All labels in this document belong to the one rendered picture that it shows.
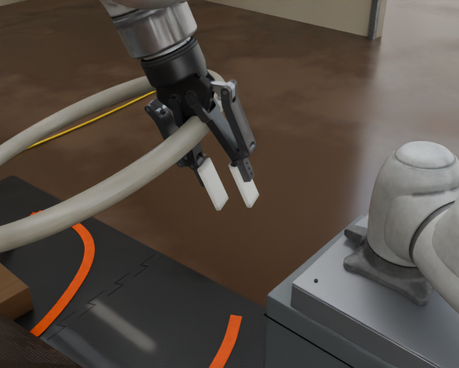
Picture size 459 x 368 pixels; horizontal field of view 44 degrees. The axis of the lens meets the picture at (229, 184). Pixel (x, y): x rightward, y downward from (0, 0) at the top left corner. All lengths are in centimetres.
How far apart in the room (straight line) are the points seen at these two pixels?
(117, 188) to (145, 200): 234
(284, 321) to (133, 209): 181
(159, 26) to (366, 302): 70
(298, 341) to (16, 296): 138
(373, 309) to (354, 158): 235
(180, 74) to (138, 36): 6
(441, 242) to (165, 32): 56
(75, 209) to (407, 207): 61
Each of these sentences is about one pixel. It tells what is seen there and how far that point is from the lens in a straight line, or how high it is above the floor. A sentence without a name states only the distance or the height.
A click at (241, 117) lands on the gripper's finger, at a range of 71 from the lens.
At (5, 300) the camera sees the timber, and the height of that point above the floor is 13.
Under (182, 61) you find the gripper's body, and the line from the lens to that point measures 68.
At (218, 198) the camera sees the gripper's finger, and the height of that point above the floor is 120.
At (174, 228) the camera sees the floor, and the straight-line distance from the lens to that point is 278.
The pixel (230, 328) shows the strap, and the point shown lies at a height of 2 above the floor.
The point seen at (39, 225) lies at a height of 126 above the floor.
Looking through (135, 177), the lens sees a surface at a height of 130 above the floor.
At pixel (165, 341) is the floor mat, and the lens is 222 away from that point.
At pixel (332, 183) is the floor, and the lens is 316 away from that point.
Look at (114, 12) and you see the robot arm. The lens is 68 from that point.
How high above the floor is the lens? 163
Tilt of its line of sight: 32 degrees down
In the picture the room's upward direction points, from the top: straight up
